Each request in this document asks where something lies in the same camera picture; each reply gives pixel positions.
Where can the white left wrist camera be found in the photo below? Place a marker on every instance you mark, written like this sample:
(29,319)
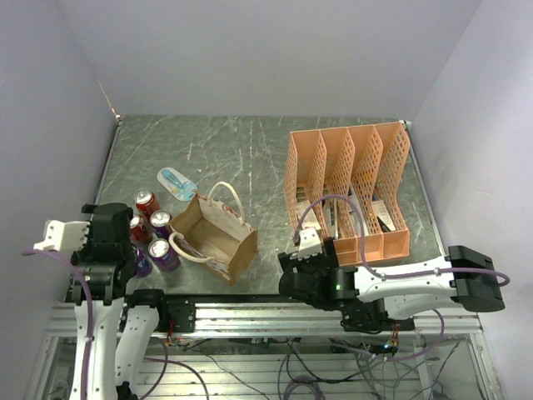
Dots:
(63,236)

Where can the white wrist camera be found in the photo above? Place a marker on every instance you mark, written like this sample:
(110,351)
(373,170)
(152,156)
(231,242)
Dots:
(308,244)
(63,236)

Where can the purple soda can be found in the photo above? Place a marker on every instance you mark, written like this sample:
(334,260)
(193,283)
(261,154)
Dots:
(143,266)
(163,255)
(159,221)

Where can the brown canvas tote bag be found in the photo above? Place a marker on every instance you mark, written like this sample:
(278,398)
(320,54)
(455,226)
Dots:
(213,232)

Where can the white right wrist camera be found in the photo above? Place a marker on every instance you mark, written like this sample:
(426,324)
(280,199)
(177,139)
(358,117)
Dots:
(308,244)

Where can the red soda can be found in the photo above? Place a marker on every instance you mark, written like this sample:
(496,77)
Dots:
(146,203)

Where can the aluminium frame rail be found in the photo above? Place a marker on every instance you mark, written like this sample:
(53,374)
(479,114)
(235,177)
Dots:
(234,320)

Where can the peach plastic file organizer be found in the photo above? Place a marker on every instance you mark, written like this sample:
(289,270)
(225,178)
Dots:
(335,162)

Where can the blue white blister pack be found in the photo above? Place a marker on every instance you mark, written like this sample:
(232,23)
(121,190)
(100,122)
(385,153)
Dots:
(180,187)

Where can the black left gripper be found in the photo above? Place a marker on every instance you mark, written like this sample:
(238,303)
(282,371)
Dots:
(84,251)

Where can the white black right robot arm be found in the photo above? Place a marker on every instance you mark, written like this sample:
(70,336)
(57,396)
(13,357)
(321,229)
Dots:
(373,299)

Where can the silver top soda can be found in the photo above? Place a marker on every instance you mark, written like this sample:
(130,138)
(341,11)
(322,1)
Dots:
(141,233)

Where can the white red box in organizer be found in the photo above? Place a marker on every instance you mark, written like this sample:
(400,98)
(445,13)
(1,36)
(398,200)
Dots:
(358,218)

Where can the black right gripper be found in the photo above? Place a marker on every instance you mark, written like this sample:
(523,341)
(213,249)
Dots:
(327,257)

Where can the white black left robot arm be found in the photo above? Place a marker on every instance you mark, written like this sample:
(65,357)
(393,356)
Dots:
(113,328)

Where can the metal stapler tool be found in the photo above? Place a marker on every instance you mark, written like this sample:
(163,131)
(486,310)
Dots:
(331,216)

